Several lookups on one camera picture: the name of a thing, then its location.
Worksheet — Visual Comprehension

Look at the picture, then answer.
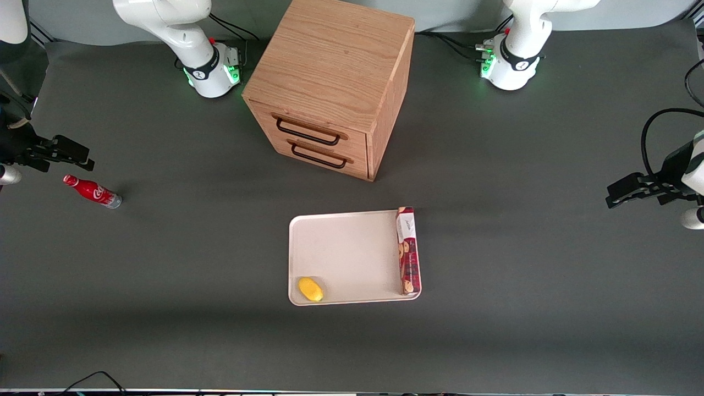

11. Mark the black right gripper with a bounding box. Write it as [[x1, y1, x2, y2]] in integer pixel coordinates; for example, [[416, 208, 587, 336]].
[[0, 98, 96, 173]]

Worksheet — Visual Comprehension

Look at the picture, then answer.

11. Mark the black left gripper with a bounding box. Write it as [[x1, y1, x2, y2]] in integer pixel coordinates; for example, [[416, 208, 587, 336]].
[[606, 143, 700, 209]]

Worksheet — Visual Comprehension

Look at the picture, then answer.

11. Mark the red coke bottle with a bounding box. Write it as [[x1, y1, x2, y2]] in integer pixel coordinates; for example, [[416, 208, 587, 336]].
[[62, 174, 123, 210]]

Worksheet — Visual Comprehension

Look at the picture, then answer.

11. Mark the white plastic tray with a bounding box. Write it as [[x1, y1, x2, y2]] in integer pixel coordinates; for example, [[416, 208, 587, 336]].
[[288, 209, 423, 307]]

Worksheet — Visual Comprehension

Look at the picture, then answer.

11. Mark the red cookie box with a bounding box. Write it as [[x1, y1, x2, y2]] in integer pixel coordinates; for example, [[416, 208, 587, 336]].
[[395, 206, 422, 297]]

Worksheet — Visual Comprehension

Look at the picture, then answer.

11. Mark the yellow lemon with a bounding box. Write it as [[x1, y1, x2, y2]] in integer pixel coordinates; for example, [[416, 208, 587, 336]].
[[297, 276, 325, 303]]

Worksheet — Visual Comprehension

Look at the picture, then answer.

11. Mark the wooden drawer cabinet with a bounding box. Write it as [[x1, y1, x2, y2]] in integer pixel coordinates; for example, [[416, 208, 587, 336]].
[[241, 0, 416, 183]]

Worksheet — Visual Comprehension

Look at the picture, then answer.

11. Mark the black looped gripper cable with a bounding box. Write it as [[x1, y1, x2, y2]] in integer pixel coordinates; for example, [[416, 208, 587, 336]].
[[640, 107, 704, 185]]

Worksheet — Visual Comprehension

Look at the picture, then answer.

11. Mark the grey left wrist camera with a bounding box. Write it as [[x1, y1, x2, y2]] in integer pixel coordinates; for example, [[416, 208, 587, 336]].
[[680, 206, 704, 230]]

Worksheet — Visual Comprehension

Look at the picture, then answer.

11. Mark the aluminium frame rail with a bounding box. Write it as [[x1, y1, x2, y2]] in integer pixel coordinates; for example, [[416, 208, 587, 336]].
[[26, 15, 57, 49]]

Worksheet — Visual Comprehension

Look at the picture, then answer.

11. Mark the black right arm base cable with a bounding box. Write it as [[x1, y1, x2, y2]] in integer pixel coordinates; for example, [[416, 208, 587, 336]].
[[206, 12, 260, 43]]

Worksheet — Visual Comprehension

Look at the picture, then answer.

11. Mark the black arm base cable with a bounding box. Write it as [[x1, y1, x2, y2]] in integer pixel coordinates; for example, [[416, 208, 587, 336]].
[[206, 12, 260, 43], [415, 15, 513, 62]]

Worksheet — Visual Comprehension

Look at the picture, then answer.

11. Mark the black cable at table edge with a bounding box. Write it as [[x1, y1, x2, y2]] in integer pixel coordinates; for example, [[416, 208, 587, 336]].
[[52, 371, 128, 396]]

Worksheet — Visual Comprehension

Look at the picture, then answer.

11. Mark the black left arm base cable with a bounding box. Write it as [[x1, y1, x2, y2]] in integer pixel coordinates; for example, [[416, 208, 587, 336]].
[[415, 15, 513, 62]]

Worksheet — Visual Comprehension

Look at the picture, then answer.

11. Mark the black wire drawer handle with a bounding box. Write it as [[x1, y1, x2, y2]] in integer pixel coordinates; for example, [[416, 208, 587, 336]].
[[290, 142, 348, 170], [275, 117, 342, 147]]

